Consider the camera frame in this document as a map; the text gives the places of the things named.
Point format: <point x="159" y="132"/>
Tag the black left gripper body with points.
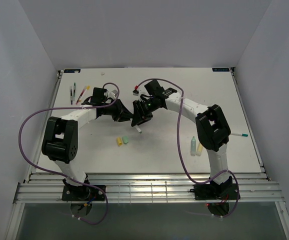
<point x="114" y="109"/>

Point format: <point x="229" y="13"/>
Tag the green highlighter cap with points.
<point x="125" y="140"/>

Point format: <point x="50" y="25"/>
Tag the red yellow thin pen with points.
<point x="83" y="92"/>

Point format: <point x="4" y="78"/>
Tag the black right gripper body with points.
<point x="147" y="107"/>

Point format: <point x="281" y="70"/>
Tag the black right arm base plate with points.
<point x="212" y="192"/>

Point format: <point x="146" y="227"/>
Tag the green capped thin pen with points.
<point x="74" y="89"/>

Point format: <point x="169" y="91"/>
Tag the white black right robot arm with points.
<point x="213" y="133"/>

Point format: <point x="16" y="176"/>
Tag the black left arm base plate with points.
<point x="83" y="193"/>

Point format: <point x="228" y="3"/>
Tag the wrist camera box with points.
<point x="154" y="86"/>
<point x="99" y="95"/>

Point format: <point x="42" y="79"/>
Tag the white green thin pen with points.
<point x="138" y="129"/>

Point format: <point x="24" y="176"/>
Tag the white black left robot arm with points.
<point x="60" y="141"/>

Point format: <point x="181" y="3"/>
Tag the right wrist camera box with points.
<point x="154" y="86"/>

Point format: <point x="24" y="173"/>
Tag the yellow highlighter pen body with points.
<point x="199" y="149"/>

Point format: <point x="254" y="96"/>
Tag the left blue corner label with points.
<point x="65" y="71"/>

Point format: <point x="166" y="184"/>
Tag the black thin pen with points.
<point x="71" y="94"/>

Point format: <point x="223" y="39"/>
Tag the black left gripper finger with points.
<point x="123" y="118"/>
<point x="124" y="112"/>

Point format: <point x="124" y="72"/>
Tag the green highlighter pen body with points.
<point x="193" y="146"/>

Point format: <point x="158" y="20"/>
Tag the yellow highlighter cap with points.
<point x="119" y="141"/>

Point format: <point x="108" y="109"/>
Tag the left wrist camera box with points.
<point x="99" y="95"/>

